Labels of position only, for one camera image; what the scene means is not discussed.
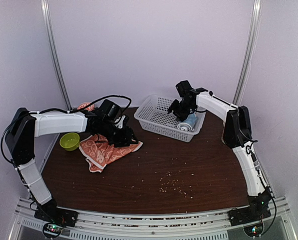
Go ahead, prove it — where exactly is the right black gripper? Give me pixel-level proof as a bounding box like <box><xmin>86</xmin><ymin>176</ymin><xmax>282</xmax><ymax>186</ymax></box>
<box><xmin>169</xmin><ymin>98</ymin><xmax>195</xmax><ymax>121</ymax></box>

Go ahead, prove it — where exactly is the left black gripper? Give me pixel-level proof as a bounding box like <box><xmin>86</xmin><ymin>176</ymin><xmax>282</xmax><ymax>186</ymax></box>
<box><xmin>100</xmin><ymin>120</ymin><xmax>139</xmax><ymax>148</ymax></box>

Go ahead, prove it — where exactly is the blue patterned towel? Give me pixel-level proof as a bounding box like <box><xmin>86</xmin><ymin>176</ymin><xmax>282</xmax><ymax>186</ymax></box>
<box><xmin>177</xmin><ymin>113</ymin><xmax>198</xmax><ymax>132</ymax></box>

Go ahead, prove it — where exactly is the orange bunny towel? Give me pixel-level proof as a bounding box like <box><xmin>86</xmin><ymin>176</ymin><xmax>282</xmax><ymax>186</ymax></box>
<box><xmin>79</xmin><ymin>135</ymin><xmax>143</xmax><ymax>173</ymax></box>

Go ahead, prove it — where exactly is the white plastic basket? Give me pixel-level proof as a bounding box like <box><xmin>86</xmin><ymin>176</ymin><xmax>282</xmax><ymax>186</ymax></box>
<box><xmin>134</xmin><ymin>94</ymin><xmax>206</xmax><ymax>143</ymax></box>

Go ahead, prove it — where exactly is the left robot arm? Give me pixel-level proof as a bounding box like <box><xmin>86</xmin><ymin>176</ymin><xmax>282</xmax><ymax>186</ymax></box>
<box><xmin>1</xmin><ymin>107</ymin><xmax>139</xmax><ymax>222</ymax></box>

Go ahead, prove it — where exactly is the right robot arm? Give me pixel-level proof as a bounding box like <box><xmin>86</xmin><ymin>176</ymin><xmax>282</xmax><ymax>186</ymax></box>
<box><xmin>168</xmin><ymin>81</ymin><xmax>271</xmax><ymax>221</ymax></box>

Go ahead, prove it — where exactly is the red patterned bowl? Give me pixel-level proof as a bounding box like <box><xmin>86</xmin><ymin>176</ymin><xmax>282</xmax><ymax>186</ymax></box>
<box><xmin>77</xmin><ymin>102</ymin><xmax>95</xmax><ymax>111</ymax></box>

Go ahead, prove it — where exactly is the small green bowl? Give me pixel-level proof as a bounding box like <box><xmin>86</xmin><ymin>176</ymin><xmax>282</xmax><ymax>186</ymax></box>
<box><xmin>59</xmin><ymin>132</ymin><xmax>80</xmax><ymax>152</ymax></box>

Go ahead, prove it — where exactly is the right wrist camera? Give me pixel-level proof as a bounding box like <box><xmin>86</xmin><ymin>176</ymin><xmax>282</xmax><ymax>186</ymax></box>
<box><xmin>175</xmin><ymin>80</ymin><xmax>192</xmax><ymax>98</ymax></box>

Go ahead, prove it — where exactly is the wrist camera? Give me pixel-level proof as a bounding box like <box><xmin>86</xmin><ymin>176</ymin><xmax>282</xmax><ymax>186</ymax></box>
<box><xmin>175</xmin><ymin>80</ymin><xmax>192</xmax><ymax>98</ymax></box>
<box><xmin>99</xmin><ymin>99</ymin><xmax>123</xmax><ymax>125</ymax></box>

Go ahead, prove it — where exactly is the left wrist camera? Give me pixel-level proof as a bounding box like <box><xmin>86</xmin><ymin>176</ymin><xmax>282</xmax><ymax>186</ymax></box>
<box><xmin>99</xmin><ymin>99</ymin><xmax>123</xmax><ymax>125</ymax></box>

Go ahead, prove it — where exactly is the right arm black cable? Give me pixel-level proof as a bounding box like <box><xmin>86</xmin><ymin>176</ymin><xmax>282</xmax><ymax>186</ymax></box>
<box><xmin>238</xmin><ymin>119</ymin><xmax>277</xmax><ymax>235</ymax></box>

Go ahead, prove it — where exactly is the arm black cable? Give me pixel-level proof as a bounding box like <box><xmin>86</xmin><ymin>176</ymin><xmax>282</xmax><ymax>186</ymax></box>
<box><xmin>1</xmin><ymin>94</ymin><xmax>132</xmax><ymax>163</ymax></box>
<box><xmin>238</xmin><ymin>119</ymin><xmax>277</xmax><ymax>235</ymax></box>

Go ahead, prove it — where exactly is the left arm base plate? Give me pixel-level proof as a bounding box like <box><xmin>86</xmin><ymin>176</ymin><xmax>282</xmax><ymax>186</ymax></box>
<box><xmin>34</xmin><ymin>208</ymin><xmax>78</xmax><ymax>239</ymax></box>

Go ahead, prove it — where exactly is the left aluminium frame post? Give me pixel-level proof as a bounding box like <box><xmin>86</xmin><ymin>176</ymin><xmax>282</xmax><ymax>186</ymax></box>
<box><xmin>41</xmin><ymin>0</ymin><xmax>72</xmax><ymax>110</ymax></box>

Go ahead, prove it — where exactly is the aluminium frame post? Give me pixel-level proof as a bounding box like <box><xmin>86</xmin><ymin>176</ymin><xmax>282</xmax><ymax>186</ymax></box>
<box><xmin>233</xmin><ymin>0</ymin><xmax>262</xmax><ymax>105</ymax></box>
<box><xmin>41</xmin><ymin>0</ymin><xmax>72</xmax><ymax>110</ymax></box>

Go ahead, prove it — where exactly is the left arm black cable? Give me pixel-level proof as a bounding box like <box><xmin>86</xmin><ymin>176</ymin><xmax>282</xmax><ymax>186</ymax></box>
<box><xmin>1</xmin><ymin>94</ymin><xmax>132</xmax><ymax>163</ymax></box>

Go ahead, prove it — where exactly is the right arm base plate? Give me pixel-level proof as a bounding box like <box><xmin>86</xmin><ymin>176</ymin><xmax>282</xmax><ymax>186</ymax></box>
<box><xmin>228</xmin><ymin>207</ymin><xmax>271</xmax><ymax>238</ymax></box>

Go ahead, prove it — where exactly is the right aluminium frame post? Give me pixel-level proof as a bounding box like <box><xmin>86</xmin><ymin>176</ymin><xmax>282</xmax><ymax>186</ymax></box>
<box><xmin>233</xmin><ymin>0</ymin><xmax>262</xmax><ymax>105</ymax></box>

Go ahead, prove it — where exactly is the aluminium front rail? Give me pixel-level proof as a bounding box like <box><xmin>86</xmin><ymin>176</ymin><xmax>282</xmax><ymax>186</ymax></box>
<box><xmin>10</xmin><ymin>196</ymin><xmax>298</xmax><ymax>240</ymax></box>

